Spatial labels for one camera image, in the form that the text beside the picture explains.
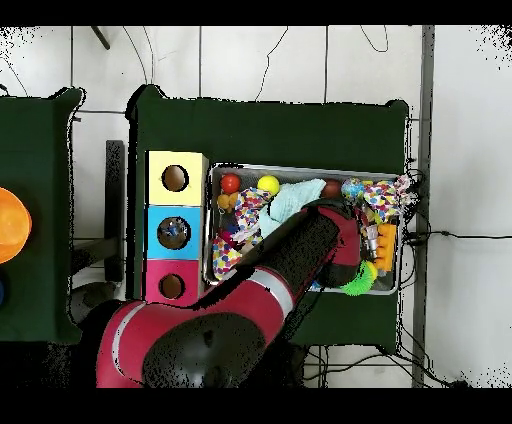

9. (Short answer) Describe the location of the black panel stand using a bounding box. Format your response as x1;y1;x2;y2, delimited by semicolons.
104;139;126;283

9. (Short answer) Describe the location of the long black floor cable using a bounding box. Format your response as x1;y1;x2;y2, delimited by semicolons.
403;229;512;246

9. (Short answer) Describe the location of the wire mesh bin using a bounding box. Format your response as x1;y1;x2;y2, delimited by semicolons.
201;160;407;297

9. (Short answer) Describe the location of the orange ladder-shaped block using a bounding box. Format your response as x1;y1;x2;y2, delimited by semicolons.
375;222;398;272

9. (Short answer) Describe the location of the dark green side tablecloth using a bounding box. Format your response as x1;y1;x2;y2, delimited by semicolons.
0;86;93;346

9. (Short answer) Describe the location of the green spiky ball with eyes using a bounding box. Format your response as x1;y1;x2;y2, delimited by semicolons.
340;259;379;297

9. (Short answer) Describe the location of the yellow ball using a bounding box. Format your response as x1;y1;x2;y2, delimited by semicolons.
256;174;281;196

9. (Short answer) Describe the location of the crushed clear plastic bottle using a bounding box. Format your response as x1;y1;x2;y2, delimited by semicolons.
158;217;190;249

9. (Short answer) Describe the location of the brown toy football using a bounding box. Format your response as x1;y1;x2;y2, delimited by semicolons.
319;179;343;199

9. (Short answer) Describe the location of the mint green cloth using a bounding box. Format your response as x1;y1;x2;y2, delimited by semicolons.
257;178;327;239

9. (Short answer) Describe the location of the globe print ball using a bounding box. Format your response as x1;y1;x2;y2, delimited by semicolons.
340;177;366;201

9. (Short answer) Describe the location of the orange bowl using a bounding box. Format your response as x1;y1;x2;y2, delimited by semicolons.
0;185;33;265

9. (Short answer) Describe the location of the red orange ball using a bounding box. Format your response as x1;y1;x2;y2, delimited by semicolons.
219;173;242;195

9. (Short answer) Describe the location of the wooden three-hole box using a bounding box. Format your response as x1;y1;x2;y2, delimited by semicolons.
141;150;210;314

